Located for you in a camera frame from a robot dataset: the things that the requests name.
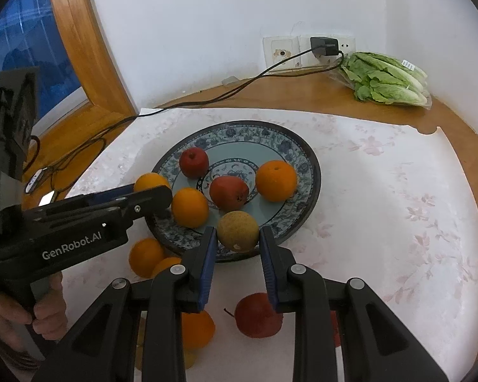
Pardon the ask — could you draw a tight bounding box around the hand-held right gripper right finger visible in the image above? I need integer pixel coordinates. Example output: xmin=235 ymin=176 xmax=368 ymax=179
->
xmin=259 ymin=226 xmax=450 ymax=382

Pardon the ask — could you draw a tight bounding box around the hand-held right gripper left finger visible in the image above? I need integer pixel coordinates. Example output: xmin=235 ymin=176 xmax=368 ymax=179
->
xmin=32 ymin=226 xmax=218 ymax=382

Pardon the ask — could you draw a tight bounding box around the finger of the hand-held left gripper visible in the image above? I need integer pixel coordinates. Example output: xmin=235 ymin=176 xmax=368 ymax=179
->
xmin=66 ymin=185 xmax=138 ymax=208
xmin=24 ymin=186 xmax=173 ymax=227

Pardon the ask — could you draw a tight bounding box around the orange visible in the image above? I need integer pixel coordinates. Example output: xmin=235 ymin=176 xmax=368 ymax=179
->
xmin=128 ymin=237 xmax=166 ymax=279
xmin=133 ymin=172 xmax=172 ymax=195
xmin=255 ymin=160 xmax=298 ymax=203
xmin=171 ymin=187 xmax=210 ymax=229
xmin=151 ymin=257 xmax=183 ymax=278
xmin=181 ymin=309 xmax=216 ymax=351

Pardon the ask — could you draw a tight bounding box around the large red apple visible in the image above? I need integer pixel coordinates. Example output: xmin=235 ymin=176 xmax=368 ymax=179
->
xmin=223 ymin=292 xmax=284 ymax=339

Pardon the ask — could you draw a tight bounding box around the small red apple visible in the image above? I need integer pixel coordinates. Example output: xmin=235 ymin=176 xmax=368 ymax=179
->
xmin=209 ymin=176 xmax=250 ymax=211
xmin=179 ymin=147 xmax=210 ymax=180

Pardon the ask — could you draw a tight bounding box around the blue patterned ceramic plate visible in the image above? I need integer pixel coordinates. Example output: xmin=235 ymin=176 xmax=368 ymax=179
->
xmin=145 ymin=120 xmax=322 ymax=263

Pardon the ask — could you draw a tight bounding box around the person's left forearm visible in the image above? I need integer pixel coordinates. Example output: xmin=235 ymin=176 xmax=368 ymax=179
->
xmin=0 ymin=324 xmax=50 ymax=375

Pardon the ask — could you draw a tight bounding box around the person's left hand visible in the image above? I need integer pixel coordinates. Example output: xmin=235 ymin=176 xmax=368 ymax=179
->
xmin=0 ymin=272 xmax=68 ymax=351

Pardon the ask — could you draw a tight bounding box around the small white device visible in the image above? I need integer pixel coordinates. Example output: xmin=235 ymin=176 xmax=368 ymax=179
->
xmin=24 ymin=168 xmax=46 ymax=194

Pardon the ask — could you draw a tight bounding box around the white floral tablecloth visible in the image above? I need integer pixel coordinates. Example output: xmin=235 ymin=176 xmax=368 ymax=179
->
xmin=60 ymin=107 xmax=478 ymax=382

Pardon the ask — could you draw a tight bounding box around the window glass pane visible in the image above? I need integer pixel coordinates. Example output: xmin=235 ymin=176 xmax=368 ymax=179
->
xmin=0 ymin=0 xmax=82 ymax=100

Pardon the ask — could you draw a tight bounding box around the bagged romaine lettuce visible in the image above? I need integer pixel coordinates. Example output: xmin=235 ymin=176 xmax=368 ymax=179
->
xmin=330 ymin=52 xmax=433 ymax=108

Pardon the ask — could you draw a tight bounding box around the black power adapter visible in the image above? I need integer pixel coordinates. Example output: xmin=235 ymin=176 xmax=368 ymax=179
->
xmin=310 ymin=37 xmax=339 ymax=58

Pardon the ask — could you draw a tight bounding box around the white inner window frame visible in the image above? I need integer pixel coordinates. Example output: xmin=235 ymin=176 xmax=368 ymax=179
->
xmin=34 ymin=85 xmax=92 ymax=138

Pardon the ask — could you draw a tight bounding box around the black cable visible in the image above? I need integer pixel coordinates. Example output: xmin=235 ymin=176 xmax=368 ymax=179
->
xmin=24 ymin=50 xmax=345 ymax=203

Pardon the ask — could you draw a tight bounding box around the wooden window frame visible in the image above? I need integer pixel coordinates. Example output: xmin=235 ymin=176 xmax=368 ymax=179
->
xmin=24 ymin=0 xmax=138 ymax=192

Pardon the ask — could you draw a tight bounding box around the white wall socket with hole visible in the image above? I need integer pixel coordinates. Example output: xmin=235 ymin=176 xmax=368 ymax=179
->
xmin=263 ymin=36 xmax=301 ymax=72

